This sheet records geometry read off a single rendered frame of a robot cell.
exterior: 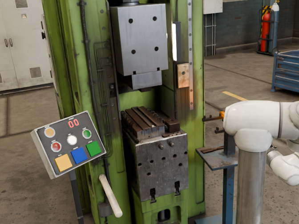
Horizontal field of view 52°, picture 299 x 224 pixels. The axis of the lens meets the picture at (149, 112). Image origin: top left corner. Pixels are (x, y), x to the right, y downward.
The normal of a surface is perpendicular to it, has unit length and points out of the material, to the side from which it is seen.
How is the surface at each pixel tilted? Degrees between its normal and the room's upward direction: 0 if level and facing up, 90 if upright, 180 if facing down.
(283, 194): 0
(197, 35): 90
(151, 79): 90
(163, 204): 90
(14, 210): 0
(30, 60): 90
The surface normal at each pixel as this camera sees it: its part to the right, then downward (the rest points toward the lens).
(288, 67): -0.87, 0.21
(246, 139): -0.49, 0.36
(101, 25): 0.36, 0.31
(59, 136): 0.59, -0.29
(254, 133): -0.29, 0.34
